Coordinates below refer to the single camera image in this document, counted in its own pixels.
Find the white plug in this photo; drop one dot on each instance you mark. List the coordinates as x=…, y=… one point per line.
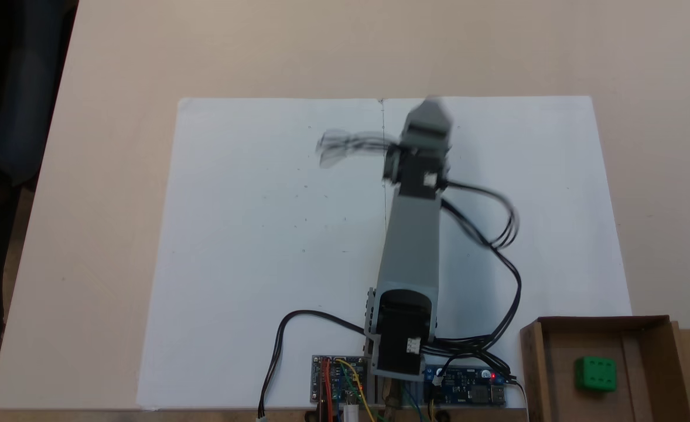
x=351, y=414

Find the brown cardboard box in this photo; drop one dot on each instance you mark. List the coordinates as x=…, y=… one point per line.
x=556, y=363

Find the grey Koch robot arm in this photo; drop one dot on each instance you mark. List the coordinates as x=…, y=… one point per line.
x=412, y=246

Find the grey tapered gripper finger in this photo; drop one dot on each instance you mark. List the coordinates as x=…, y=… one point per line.
x=430, y=112

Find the blue circuit board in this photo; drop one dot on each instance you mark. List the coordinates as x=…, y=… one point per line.
x=468, y=387

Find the green dice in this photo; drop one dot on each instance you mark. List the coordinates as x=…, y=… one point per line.
x=595, y=374

